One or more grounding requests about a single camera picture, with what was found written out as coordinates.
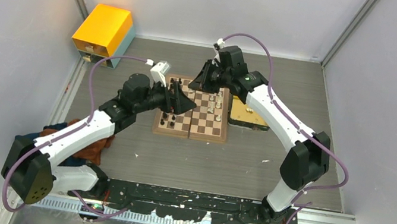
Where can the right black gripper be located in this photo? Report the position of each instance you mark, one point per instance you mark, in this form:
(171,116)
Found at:
(201,82)

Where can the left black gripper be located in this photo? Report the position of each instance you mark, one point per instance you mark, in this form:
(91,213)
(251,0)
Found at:
(176,102)

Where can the wooden chess board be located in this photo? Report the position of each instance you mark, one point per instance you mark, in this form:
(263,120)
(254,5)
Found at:
(196,124)

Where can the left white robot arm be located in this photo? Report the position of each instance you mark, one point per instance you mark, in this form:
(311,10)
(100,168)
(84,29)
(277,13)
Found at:
(33,167)

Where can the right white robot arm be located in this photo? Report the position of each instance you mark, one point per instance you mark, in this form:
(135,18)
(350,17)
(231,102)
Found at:
(307,156)

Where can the gold tin tray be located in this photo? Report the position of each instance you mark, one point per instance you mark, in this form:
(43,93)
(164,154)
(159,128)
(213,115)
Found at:
(240,115)

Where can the yellow teal drawer box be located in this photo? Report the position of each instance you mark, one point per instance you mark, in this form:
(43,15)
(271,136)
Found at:
(107,31)

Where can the orange cloth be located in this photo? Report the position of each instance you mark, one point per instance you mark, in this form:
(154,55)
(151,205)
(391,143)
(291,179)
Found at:
(91,153)

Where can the dark blue cloth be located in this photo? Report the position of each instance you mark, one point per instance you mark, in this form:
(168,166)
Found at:
(31,136)

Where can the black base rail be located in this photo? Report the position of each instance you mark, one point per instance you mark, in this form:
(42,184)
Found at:
(183,205)

